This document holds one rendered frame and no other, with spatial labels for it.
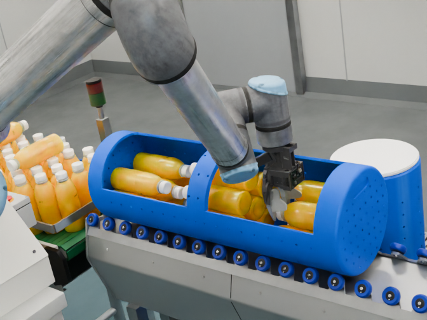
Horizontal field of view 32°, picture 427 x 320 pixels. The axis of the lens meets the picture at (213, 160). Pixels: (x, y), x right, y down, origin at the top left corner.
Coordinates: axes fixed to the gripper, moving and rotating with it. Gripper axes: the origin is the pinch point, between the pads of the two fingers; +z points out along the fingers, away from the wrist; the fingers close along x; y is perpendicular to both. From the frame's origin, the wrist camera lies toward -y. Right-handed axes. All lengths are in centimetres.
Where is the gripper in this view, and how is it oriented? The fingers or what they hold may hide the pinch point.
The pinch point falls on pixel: (278, 210)
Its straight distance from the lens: 196.7
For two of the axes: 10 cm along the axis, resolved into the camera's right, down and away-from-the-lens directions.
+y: 7.9, 1.3, -6.1
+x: 6.0, -4.1, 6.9
